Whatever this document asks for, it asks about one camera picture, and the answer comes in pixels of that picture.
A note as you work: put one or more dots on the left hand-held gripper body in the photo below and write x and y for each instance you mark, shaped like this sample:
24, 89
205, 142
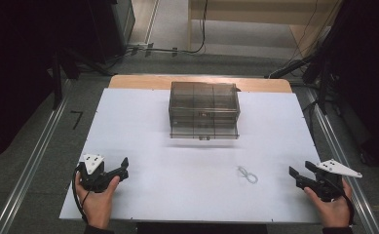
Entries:
93, 169

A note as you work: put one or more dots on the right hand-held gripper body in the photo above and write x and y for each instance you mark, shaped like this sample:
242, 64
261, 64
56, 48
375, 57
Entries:
331, 180

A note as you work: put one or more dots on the person's right hand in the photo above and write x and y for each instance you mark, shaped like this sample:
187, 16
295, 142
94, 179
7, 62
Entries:
333, 211

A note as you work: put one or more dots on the person's left hand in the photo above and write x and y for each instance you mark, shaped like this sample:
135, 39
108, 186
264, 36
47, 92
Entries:
96, 203

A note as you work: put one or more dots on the white board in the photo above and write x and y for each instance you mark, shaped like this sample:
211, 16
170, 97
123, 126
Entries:
177, 182

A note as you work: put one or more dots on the wooden table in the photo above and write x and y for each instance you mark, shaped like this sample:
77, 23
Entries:
138, 82

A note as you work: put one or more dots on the black metal stand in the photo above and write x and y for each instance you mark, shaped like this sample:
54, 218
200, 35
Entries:
57, 81
320, 74

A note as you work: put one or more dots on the clear plastic drawer box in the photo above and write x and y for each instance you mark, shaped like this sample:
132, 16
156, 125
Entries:
204, 110

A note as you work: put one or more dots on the black cabinet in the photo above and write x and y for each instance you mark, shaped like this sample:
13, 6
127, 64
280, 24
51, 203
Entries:
112, 26

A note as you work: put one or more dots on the light wooden furniture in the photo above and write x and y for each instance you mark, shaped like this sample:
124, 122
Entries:
258, 13

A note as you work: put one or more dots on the metal floor rail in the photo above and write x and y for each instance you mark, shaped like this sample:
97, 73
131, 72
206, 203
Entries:
343, 162
31, 165

